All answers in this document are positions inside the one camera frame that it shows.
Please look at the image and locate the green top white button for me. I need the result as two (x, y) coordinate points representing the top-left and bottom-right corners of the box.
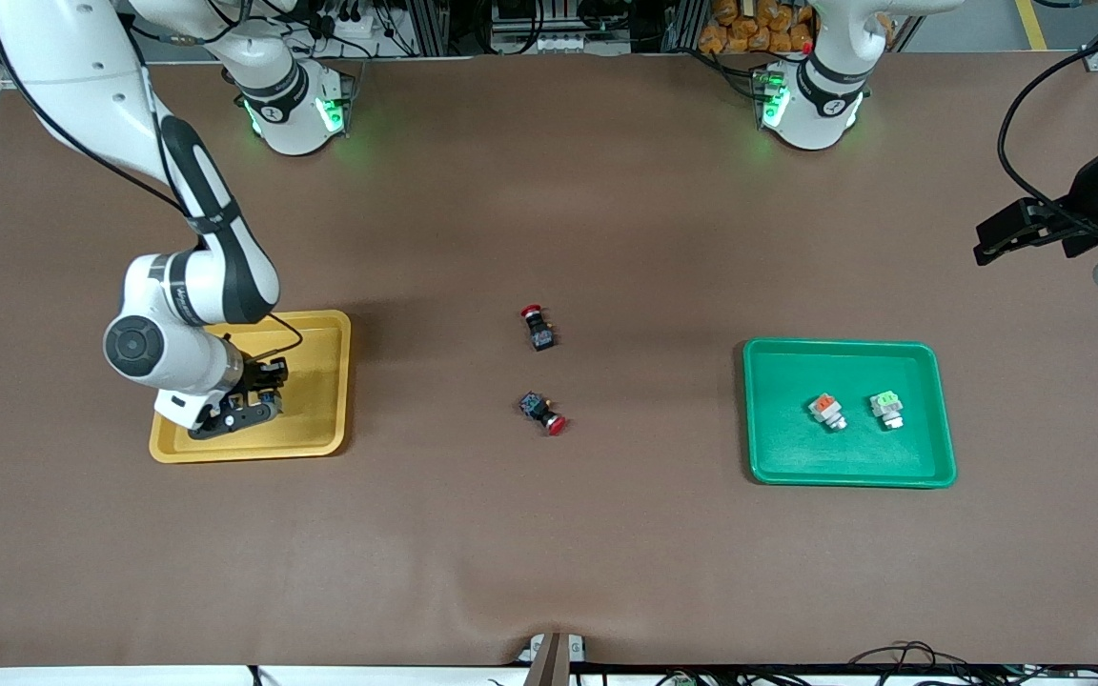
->
(869, 389), (906, 432)

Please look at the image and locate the orange top white button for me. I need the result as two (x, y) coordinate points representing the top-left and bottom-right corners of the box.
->
(808, 392), (849, 433)

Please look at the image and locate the yellow plastic tray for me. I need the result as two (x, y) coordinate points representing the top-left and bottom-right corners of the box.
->
(149, 310), (353, 465)

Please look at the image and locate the red cap push button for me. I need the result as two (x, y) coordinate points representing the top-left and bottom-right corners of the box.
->
(519, 304), (558, 353)
(518, 391), (568, 437)

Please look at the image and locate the green plastic tray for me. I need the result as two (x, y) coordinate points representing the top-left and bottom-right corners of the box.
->
(742, 338), (958, 490)

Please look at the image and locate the brown table cover sheet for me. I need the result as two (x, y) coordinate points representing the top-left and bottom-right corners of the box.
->
(0, 52), (1098, 668)

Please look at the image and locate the orange lumpy bundle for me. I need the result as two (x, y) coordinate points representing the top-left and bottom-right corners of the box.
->
(699, 0), (815, 55)

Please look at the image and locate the white power strip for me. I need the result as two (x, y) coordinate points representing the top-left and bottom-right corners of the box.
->
(306, 0), (388, 44)

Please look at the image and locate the white terminal strip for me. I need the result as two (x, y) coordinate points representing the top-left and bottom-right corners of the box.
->
(490, 0), (634, 55)

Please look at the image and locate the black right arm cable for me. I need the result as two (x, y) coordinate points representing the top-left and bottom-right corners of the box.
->
(0, 0), (305, 365)

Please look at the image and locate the black cable bundle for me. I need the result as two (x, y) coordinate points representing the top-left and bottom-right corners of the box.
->
(849, 641), (1098, 686)

